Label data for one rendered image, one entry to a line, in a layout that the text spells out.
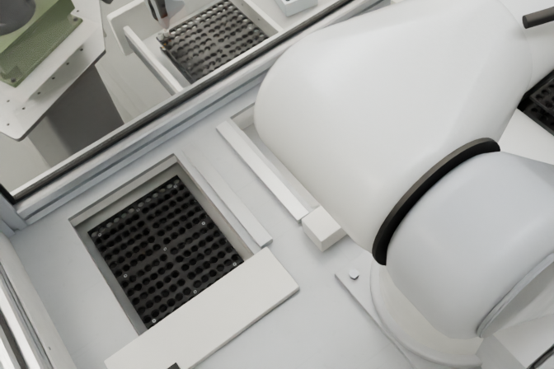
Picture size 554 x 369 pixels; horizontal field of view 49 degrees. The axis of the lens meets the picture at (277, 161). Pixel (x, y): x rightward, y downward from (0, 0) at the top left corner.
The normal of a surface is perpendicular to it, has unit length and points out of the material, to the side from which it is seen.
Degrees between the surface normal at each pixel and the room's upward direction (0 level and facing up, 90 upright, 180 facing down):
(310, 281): 0
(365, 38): 10
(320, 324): 0
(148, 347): 0
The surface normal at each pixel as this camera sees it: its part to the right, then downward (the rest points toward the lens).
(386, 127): -0.29, -0.41
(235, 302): -0.11, -0.55
